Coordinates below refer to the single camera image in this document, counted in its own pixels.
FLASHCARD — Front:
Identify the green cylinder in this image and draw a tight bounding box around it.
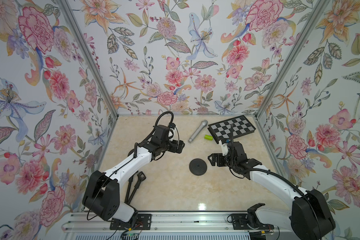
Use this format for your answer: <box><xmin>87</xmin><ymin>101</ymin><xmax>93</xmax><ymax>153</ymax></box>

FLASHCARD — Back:
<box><xmin>204</xmin><ymin>135</ymin><xmax>214</xmax><ymax>141</ymax></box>

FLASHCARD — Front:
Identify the black checkered chess box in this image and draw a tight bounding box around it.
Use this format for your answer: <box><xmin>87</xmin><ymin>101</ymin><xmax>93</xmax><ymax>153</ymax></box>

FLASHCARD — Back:
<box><xmin>208</xmin><ymin>115</ymin><xmax>256</xmax><ymax>144</ymax></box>

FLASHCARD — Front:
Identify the black stand pole with clip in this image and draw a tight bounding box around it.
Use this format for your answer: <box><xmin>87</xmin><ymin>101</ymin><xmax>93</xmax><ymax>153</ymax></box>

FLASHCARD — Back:
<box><xmin>128</xmin><ymin>172</ymin><xmax>147</xmax><ymax>204</ymax></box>

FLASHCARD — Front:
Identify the silver microphone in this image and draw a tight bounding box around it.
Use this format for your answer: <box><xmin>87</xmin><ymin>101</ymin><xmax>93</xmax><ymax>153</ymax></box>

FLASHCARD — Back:
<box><xmin>188</xmin><ymin>120</ymin><xmax>208</xmax><ymax>143</ymax></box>

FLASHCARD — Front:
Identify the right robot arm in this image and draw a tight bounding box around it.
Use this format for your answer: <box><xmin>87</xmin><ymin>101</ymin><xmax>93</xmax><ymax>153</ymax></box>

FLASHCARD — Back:
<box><xmin>208</xmin><ymin>138</ymin><xmax>336</xmax><ymax>240</ymax></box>

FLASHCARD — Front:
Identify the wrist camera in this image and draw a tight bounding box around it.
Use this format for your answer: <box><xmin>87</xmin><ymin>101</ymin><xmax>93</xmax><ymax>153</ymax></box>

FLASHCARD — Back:
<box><xmin>219</xmin><ymin>140</ymin><xmax>230</xmax><ymax>156</ymax></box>
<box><xmin>168</xmin><ymin>123</ymin><xmax>177</xmax><ymax>139</ymax></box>

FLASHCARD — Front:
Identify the black round stand base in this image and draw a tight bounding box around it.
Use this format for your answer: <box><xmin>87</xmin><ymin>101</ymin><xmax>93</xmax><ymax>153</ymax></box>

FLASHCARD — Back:
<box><xmin>189</xmin><ymin>159</ymin><xmax>208</xmax><ymax>176</ymax></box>

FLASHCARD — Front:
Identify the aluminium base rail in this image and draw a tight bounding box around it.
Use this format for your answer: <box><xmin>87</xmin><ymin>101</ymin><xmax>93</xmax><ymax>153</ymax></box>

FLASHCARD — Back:
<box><xmin>62</xmin><ymin>211</ymin><xmax>297</xmax><ymax>240</ymax></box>

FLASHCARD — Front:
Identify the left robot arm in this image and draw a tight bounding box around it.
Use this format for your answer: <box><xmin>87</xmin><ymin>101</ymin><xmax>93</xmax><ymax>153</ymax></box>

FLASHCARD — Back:
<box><xmin>82</xmin><ymin>111</ymin><xmax>185</xmax><ymax>223</ymax></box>

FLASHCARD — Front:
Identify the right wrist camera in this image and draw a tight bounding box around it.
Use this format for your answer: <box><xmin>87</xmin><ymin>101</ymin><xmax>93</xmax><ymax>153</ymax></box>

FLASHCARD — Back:
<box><xmin>219</xmin><ymin>140</ymin><xmax>230</xmax><ymax>156</ymax></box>

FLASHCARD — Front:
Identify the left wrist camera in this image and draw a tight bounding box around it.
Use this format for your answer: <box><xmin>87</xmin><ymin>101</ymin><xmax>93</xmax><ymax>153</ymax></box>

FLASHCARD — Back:
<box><xmin>168</xmin><ymin>123</ymin><xmax>177</xmax><ymax>139</ymax></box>

